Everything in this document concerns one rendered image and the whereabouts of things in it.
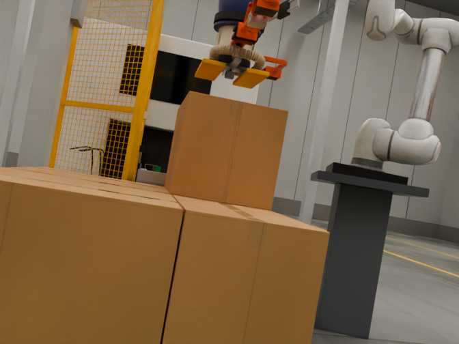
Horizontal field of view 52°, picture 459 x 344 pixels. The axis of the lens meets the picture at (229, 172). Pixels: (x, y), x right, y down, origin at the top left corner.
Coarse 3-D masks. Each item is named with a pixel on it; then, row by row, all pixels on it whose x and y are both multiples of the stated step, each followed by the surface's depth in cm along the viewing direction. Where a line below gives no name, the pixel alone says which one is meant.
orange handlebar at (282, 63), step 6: (264, 0) 148; (270, 0) 148; (276, 0) 148; (246, 18) 174; (246, 24) 174; (240, 30) 183; (246, 30) 179; (252, 30) 177; (258, 30) 176; (234, 42) 199; (270, 60) 219; (276, 60) 219; (282, 60) 220; (276, 66) 234; (282, 66) 224; (276, 72) 239
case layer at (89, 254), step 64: (0, 192) 111; (64, 192) 113; (128, 192) 144; (0, 256) 111; (64, 256) 114; (128, 256) 116; (192, 256) 119; (256, 256) 122; (320, 256) 125; (0, 320) 111; (64, 320) 114; (128, 320) 117; (192, 320) 119; (256, 320) 122
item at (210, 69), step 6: (204, 60) 193; (210, 60) 194; (204, 66) 200; (210, 66) 198; (216, 66) 197; (222, 66) 195; (198, 72) 215; (204, 72) 212; (210, 72) 210; (216, 72) 208; (204, 78) 226; (210, 78) 224
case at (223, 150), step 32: (192, 96) 177; (192, 128) 177; (224, 128) 180; (256, 128) 182; (192, 160) 178; (224, 160) 180; (256, 160) 182; (192, 192) 178; (224, 192) 180; (256, 192) 182
